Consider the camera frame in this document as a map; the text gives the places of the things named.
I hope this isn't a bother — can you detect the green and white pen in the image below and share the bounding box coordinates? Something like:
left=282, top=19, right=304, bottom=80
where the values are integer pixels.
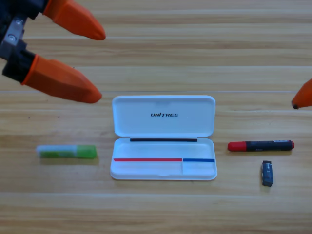
left=36, top=145, right=98, bottom=159

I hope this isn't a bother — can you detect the white Unitree pencil case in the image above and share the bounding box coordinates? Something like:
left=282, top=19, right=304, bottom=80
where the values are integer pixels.
left=110, top=95, right=217, bottom=181

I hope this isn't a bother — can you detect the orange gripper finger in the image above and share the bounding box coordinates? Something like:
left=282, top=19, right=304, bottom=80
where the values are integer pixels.
left=42, top=0, right=107, bottom=41
left=21, top=54, right=102, bottom=104

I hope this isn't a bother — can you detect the red and black whiteboard marker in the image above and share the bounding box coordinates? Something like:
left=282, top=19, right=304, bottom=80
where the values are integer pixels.
left=227, top=140, right=295, bottom=152

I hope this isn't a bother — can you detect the small black eraser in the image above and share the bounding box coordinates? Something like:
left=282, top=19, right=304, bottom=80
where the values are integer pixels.
left=261, top=160, right=274, bottom=187

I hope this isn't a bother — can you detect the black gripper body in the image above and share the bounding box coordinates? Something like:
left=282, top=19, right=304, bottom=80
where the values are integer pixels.
left=0, top=0, right=49, bottom=85

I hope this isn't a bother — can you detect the dark-tipped orange gripper finger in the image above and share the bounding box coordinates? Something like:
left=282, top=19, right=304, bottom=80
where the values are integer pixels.
left=291, top=78, right=312, bottom=110

